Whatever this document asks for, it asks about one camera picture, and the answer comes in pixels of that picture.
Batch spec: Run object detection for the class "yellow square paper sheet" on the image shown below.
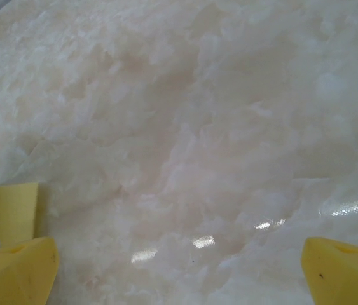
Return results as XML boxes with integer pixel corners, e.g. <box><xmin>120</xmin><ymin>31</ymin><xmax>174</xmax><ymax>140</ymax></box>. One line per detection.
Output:
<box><xmin>0</xmin><ymin>182</ymin><xmax>39</xmax><ymax>252</ymax></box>

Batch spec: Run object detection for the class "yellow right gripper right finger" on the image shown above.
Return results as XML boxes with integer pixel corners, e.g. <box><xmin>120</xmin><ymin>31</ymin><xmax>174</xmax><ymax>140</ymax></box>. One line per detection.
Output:
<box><xmin>301</xmin><ymin>236</ymin><xmax>358</xmax><ymax>305</ymax></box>

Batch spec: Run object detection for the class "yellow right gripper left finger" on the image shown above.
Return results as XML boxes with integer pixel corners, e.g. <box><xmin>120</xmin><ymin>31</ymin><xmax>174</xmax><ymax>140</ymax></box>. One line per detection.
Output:
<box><xmin>0</xmin><ymin>236</ymin><xmax>60</xmax><ymax>305</ymax></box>

